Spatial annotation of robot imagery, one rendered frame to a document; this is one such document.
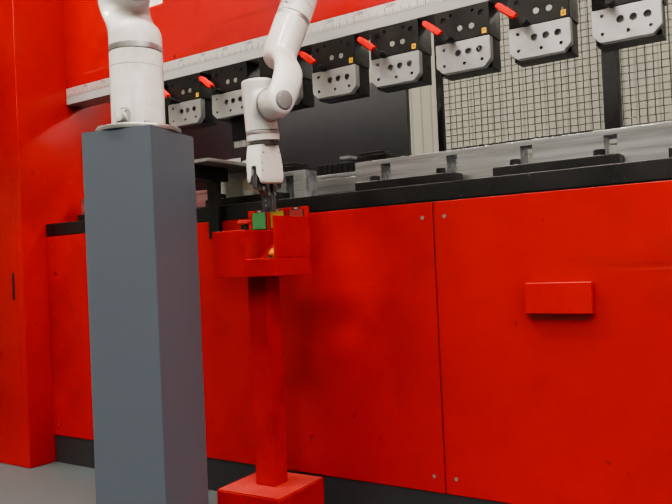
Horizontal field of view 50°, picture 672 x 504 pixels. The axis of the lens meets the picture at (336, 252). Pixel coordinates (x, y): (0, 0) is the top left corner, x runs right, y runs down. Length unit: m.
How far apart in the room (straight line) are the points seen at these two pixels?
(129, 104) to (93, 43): 1.24
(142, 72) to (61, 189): 1.29
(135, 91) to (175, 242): 0.35
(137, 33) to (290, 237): 0.60
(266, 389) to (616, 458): 0.84
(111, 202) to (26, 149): 1.24
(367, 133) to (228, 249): 1.00
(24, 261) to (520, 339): 1.80
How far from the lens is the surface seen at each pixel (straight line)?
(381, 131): 2.66
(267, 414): 1.90
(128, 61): 1.71
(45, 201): 2.87
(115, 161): 1.65
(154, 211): 1.58
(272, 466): 1.93
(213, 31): 2.48
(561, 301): 1.68
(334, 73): 2.14
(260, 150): 1.81
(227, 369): 2.23
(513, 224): 1.73
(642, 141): 1.80
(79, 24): 3.00
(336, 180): 2.42
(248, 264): 1.82
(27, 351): 2.82
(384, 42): 2.07
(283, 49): 1.88
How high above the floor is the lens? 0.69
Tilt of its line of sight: 1 degrees up
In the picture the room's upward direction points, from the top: 3 degrees counter-clockwise
